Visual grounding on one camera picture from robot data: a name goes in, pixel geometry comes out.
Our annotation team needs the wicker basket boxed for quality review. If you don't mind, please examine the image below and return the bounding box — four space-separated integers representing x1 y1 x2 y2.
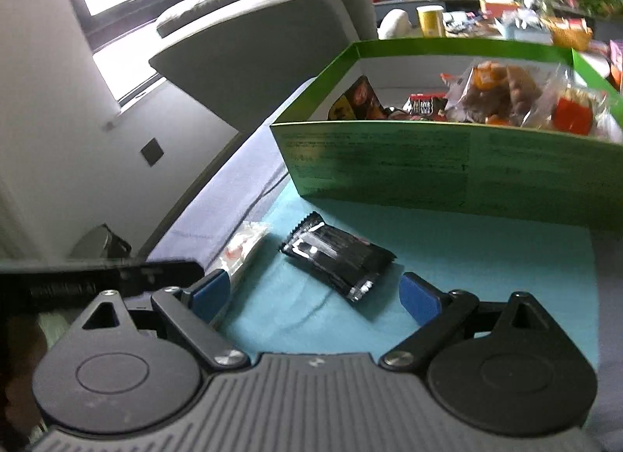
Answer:
546 17 593 47

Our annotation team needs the person's left forearm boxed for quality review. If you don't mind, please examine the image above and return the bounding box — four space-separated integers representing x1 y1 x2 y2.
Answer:
0 315 48 439

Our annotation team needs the red black snack packet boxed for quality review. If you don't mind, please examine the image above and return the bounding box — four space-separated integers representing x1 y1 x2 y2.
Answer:
405 93 449 118

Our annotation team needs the green cardboard box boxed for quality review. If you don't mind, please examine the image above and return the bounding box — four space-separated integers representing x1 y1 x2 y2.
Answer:
269 38 623 230

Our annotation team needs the grey sofa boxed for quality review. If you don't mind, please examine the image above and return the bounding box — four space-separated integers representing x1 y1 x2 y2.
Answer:
148 0 381 135

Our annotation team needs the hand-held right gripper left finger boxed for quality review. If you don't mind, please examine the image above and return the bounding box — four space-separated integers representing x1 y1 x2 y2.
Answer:
72 269 250 369

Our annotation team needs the orange wrapped snack cake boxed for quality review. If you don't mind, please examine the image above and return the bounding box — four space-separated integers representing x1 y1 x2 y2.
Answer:
522 74 610 137

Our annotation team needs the white cushion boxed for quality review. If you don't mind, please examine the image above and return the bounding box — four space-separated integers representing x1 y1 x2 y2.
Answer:
378 9 415 40

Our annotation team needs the dark wall socket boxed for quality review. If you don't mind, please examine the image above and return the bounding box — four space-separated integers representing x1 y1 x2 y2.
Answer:
141 137 165 167

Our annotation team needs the clear brown snack packet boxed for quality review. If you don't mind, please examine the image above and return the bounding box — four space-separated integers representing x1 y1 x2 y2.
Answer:
444 59 544 125

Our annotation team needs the yellow can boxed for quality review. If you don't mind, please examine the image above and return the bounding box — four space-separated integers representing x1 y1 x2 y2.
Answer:
415 5 447 39

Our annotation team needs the black orange snack packet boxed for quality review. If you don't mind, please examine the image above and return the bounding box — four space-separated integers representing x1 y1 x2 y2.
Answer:
327 74 386 121

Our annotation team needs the white clear snack packet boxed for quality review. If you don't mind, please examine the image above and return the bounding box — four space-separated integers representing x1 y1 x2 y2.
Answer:
220 220 272 295

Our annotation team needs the blue basket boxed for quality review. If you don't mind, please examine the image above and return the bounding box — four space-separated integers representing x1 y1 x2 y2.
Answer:
505 23 552 42

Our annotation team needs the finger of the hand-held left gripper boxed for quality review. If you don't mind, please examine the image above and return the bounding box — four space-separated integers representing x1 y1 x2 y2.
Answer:
116 260 206 296

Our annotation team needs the dark round object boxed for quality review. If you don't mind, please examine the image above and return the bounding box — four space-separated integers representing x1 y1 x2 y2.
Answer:
72 223 132 261

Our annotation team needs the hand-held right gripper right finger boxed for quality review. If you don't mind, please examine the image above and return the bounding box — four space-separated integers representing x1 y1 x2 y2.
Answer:
378 273 558 369

